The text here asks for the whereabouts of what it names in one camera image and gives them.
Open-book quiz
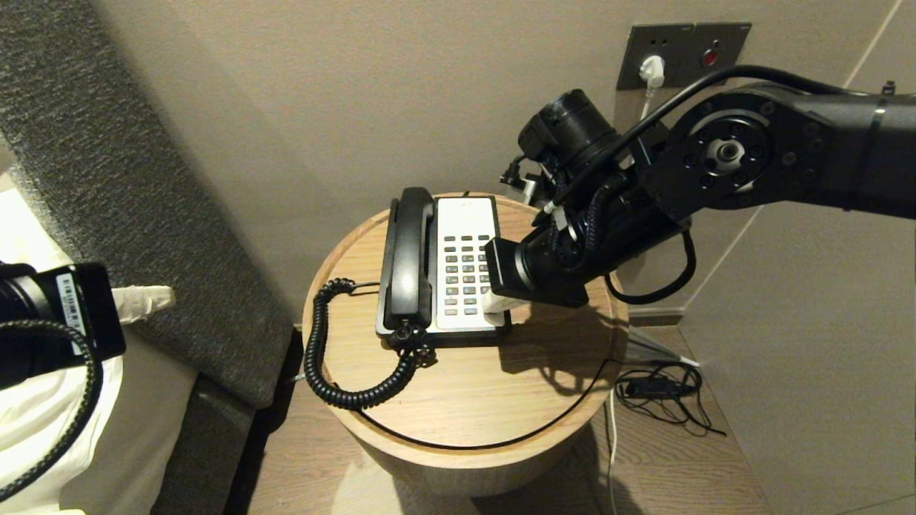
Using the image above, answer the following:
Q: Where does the grey fabric headboard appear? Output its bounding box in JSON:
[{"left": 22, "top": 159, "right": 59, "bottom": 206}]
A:
[{"left": 0, "top": 0, "right": 296, "bottom": 410}]

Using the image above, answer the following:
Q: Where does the black power adapter with cord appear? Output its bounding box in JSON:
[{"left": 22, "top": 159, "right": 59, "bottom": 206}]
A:
[{"left": 614, "top": 361, "right": 727, "bottom": 437}]

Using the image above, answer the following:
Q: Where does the white power cable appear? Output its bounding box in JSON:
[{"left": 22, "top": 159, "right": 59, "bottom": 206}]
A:
[{"left": 605, "top": 89, "right": 656, "bottom": 515}]

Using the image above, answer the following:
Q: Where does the white bedding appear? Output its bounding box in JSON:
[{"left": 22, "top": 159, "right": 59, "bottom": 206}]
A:
[{"left": 0, "top": 190, "right": 125, "bottom": 514}]

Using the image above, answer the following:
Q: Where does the black and white telephone base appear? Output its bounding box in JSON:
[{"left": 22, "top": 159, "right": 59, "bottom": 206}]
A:
[{"left": 376, "top": 195, "right": 513, "bottom": 350}]

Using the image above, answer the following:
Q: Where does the black telephone cord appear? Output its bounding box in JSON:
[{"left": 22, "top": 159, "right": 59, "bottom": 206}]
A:
[{"left": 303, "top": 278, "right": 438, "bottom": 411}]

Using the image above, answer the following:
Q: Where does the white power plug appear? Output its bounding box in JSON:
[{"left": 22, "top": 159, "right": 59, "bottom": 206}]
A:
[{"left": 638, "top": 55, "right": 667, "bottom": 98}]

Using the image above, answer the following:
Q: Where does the looped black right arm cable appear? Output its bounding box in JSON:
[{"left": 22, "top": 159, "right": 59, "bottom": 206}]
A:
[{"left": 604, "top": 228, "right": 697, "bottom": 307}]

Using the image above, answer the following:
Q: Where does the transparent folded umbrella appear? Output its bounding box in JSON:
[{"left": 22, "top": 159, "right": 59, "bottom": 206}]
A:
[{"left": 621, "top": 328, "right": 702, "bottom": 369}]

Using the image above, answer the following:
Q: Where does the smooth black right arm cable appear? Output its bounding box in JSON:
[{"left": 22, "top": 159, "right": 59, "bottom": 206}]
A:
[{"left": 542, "top": 65, "right": 861, "bottom": 213}]

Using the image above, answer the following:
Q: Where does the round wooden side table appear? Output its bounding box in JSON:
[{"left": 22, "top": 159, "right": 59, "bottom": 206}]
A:
[{"left": 301, "top": 192, "right": 629, "bottom": 498}]

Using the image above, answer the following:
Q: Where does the grey wall socket panel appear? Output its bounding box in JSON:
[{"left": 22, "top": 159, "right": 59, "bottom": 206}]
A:
[{"left": 617, "top": 21, "right": 753, "bottom": 91}]

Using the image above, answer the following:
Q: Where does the dark grey bed frame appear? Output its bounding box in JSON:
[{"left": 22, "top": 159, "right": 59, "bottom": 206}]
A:
[{"left": 152, "top": 376, "right": 260, "bottom": 515}]

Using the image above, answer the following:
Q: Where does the black telephone handset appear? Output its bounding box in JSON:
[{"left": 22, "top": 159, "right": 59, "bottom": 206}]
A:
[{"left": 381, "top": 187, "right": 437, "bottom": 338}]

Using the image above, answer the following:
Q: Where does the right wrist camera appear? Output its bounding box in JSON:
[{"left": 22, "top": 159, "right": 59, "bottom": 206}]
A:
[{"left": 500, "top": 153, "right": 552, "bottom": 209}]

